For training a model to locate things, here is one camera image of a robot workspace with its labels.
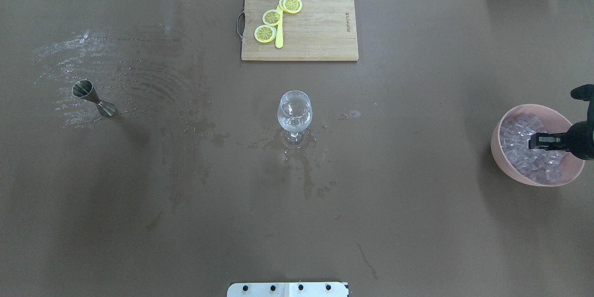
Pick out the white camera pole base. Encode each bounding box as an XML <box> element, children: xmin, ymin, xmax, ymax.
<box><xmin>226</xmin><ymin>282</ymin><xmax>350</xmax><ymax>297</ymax></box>

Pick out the middle lemon slice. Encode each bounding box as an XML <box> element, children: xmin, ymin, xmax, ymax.
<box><xmin>262</xmin><ymin>9</ymin><xmax>284</xmax><ymax>27</ymax></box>

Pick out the bamboo cutting board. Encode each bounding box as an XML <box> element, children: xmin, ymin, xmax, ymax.
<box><xmin>240</xmin><ymin>0</ymin><xmax>359</xmax><ymax>62</ymax></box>

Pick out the clear wine glass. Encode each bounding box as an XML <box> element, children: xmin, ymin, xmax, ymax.
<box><xmin>277</xmin><ymin>90</ymin><xmax>313</xmax><ymax>148</ymax></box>

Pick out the steel jigger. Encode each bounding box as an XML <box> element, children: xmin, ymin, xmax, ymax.
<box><xmin>72</xmin><ymin>79</ymin><xmax>117</xmax><ymax>117</ymax></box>

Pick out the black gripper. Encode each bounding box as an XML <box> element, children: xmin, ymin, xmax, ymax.
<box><xmin>528</xmin><ymin>121</ymin><xmax>594</xmax><ymax>161</ymax></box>

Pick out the yellow plastic knife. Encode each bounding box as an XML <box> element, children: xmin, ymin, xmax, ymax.
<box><xmin>274</xmin><ymin>5</ymin><xmax>284</xmax><ymax>49</ymax></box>

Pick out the far lemon slice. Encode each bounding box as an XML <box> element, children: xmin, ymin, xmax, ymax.
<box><xmin>278</xmin><ymin>0</ymin><xmax>303</xmax><ymax>14</ymax></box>

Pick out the pink bowl of ice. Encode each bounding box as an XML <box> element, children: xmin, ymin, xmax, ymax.
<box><xmin>490</xmin><ymin>104</ymin><xmax>593</xmax><ymax>187</ymax></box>

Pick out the lemon slice near handle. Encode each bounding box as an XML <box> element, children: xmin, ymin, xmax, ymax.
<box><xmin>254</xmin><ymin>25</ymin><xmax>277</xmax><ymax>44</ymax></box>

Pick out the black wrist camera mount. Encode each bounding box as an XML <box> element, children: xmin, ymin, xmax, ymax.
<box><xmin>570</xmin><ymin>84</ymin><xmax>594</xmax><ymax>126</ymax></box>

